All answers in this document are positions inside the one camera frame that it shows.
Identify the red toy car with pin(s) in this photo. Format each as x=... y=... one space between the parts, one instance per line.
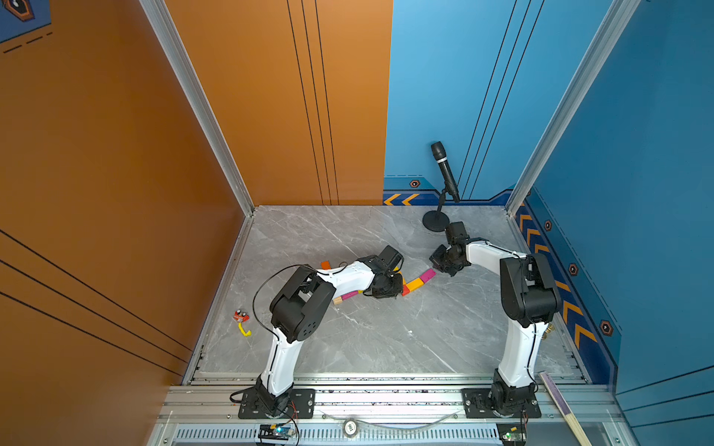
x=241 y=316

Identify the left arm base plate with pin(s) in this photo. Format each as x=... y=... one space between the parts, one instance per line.
x=299 y=404

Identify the aluminium front rail frame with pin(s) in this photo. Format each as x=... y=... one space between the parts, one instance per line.
x=390 y=409

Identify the green circuit board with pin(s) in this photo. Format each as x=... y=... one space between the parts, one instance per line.
x=511 y=435
x=276 y=435

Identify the yellow plastic hook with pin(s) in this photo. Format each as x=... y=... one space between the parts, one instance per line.
x=244 y=332

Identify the right green circuit board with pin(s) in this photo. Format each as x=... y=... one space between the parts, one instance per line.
x=511 y=435

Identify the left green circuit board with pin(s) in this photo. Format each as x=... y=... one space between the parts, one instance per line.
x=276 y=435

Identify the round silver speaker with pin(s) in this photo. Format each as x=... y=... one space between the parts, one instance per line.
x=350 y=428

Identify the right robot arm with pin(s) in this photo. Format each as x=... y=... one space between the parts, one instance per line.
x=530 y=300

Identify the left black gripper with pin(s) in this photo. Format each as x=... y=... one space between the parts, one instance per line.
x=400 y=285

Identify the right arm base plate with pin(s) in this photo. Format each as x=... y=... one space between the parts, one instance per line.
x=484 y=403

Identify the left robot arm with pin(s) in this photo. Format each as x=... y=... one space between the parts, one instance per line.
x=300 y=306

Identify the magenta block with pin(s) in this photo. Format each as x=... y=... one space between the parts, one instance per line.
x=428 y=275
x=350 y=295

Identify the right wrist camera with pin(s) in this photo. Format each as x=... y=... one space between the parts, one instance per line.
x=456 y=234

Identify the black microphone on stand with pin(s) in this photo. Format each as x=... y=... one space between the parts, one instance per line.
x=436 y=220

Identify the folded fan stick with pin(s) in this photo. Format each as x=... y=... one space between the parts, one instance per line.
x=565 y=410

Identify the yellow-orange block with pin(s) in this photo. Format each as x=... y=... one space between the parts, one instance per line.
x=414 y=285

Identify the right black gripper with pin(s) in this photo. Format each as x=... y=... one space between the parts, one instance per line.
x=435 y=261

